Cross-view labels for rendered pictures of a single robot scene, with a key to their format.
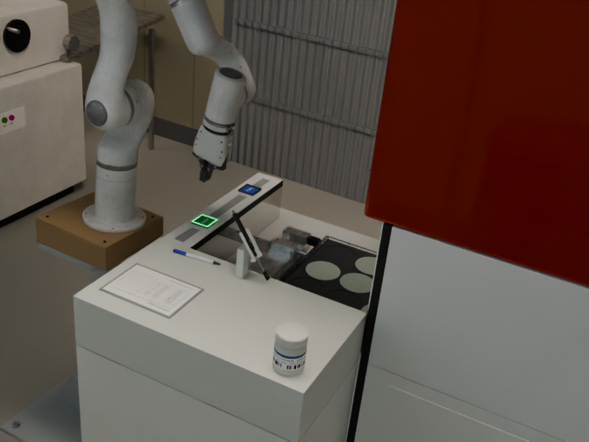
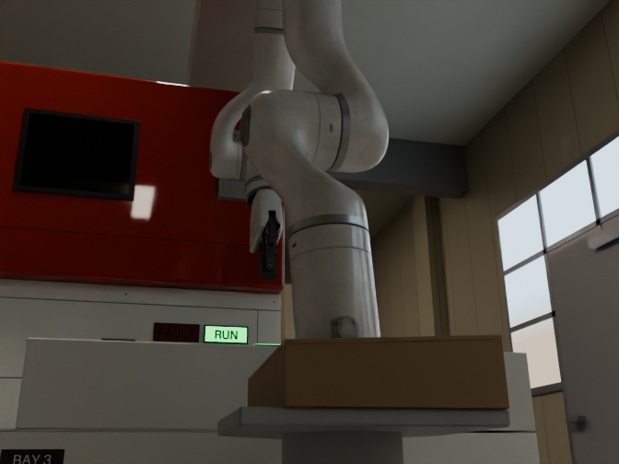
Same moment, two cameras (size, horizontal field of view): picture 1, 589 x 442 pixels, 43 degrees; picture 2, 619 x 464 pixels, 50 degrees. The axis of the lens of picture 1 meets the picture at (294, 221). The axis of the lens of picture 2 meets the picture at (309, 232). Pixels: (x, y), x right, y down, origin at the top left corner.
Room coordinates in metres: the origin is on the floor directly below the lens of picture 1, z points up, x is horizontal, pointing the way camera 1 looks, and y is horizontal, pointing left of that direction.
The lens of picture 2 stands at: (2.63, 1.24, 0.75)
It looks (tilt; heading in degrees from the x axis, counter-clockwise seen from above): 20 degrees up; 230
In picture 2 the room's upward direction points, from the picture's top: 1 degrees counter-clockwise
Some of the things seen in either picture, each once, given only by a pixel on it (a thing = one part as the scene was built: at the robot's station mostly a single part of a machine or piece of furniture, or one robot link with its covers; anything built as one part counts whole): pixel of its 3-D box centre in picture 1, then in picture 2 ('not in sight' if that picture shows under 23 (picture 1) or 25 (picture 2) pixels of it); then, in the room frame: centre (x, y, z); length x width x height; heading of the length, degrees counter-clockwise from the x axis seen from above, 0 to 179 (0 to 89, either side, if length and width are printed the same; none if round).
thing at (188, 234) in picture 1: (226, 226); (195, 388); (2.03, 0.21, 0.89); 0.55 x 0.09 x 0.14; 155
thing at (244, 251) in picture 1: (248, 254); not in sight; (1.64, 0.11, 1.03); 0.06 x 0.04 x 0.13; 65
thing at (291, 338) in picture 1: (290, 348); not in sight; (1.30, -0.02, 1.01); 0.07 x 0.07 x 0.10
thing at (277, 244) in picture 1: (284, 245); not in sight; (1.94, 0.02, 0.89); 0.08 x 0.03 x 0.03; 65
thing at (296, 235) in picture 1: (296, 235); not in sight; (2.01, -0.01, 0.89); 0.08 x 0.03 x 0.03; 65
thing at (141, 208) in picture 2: (587, 87); (135, 221); (1.77, -0.66, 1.52); 0.81 x 0.75 x 0.60; 155
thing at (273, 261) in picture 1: (271, 266); not in sight; (1.87, 0.05, 0.87); 0.36 x 0.08 x 0.03; 155
